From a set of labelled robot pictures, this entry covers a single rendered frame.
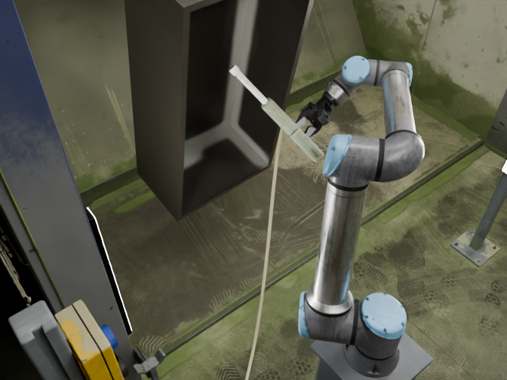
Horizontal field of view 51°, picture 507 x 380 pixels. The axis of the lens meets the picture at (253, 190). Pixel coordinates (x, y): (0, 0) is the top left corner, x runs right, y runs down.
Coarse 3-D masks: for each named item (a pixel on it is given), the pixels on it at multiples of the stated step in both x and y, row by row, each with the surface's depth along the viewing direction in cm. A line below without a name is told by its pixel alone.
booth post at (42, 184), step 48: (0, 0) 97; (0, 48) 102; (0, 96) 108; (0, 144) 114; (48, 144) 121; (0, 192) 121; (48, 192) 129; (48, 240) 138; (48, 288) 149; (96, 288) 162
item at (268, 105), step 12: (240, 72) 185; (252, 84) 188; (264, 108) 190; (276, 108) 190; (276, 120) 192; (288, 120) 193; (288, 132) 194; (300, 132) 195; (300, 144) 197; (312, 144) 197; (312, 156) 199
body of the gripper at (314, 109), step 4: (324, 92) 199; (324, 96) 199; (328, 96) 197; (320, 100) 202; (328, 100) 199; (332, 100) 197; (308, 104) 204; (312, 104) 200; (316, 104) 202; (332, 104) 201; (336, 104) 198; (304, 108) 204; (308, 108) 202; (312, 108) 197; (316, 108) 198; (312, 112) 198; (316, 112) 198; (308, 116) 198; (312, 116) 198; (316, 116) 198; (312, 120) 199; (316, 120) 199; (312, 124) 200; (316, 124) 199; (320, 124) 200
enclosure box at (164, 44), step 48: (144, 0) 173; (192, 0) 158; (240, 0) 225; (288, 0) 208; (144, 48) 190; (192, 48) 226; (240, 48) 249; (288, 48) 222; (144, 96) 211; (192, 96) 250; (240, 96) 270; (288, 96) 237; (144, 144) 237; (192, 144) 281; (240, 144) 286; (192, 192) 263
